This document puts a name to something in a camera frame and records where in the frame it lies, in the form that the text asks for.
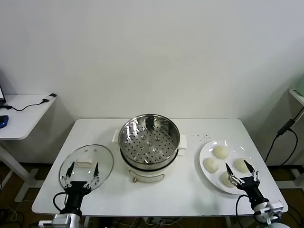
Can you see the white steamed baozi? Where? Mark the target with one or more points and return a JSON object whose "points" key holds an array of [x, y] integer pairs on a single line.
{"points": [[211, 164], [225, 180], [221, 152], [240, 165]]}

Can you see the white side table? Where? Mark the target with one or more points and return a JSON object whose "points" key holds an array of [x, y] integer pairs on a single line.
{"points": [[23, 118]]}

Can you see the stainless steel steamer basket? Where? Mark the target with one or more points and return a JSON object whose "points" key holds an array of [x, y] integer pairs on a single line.
{"points": [[133, 147]]}

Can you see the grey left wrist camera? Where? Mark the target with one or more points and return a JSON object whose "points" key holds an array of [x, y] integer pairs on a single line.
{"points": [[59, 218]]}

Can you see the white power strip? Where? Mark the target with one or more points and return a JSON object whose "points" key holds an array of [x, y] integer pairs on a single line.
{"points": [[154, 221]]}

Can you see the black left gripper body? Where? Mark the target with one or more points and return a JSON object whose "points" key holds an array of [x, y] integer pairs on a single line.
{"points": [[74, 194]]}

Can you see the scattered dark crumbs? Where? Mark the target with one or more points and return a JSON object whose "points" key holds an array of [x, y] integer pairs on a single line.
{"points": [[206, 136]]}

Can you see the white round plate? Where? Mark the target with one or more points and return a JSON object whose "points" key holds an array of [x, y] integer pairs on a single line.
{"points": [[205, 154]]}

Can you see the white shelf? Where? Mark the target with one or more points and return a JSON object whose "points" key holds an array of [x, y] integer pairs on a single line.
{"points": [[297, 93]]}

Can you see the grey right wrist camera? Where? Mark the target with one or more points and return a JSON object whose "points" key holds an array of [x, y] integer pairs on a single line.
{"points": [[276, 207]]}

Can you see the blue computer mouse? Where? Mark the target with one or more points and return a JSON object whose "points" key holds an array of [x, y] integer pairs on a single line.
{"points": [[3, 121]]}

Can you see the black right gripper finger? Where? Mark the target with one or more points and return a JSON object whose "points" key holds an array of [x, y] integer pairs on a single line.
{"points": [[249, 165], [229, 169]]}

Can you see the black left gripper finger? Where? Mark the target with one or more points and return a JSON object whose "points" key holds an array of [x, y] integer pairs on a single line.
{"points": [[70, 169], [96, 169]]}

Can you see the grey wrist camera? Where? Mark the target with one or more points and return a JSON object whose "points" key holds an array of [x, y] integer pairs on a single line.
{"points": [[276, 207], [59, 218]]}

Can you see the white table leg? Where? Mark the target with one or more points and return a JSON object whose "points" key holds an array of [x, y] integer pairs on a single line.
{"points": [[86, 223], [228, 223]]}

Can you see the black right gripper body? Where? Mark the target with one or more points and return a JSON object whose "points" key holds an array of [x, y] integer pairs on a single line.
{"points": [[253, 191]]}

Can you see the dark laptop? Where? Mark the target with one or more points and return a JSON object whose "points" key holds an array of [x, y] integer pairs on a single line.
{"points": [[2, 93]]}

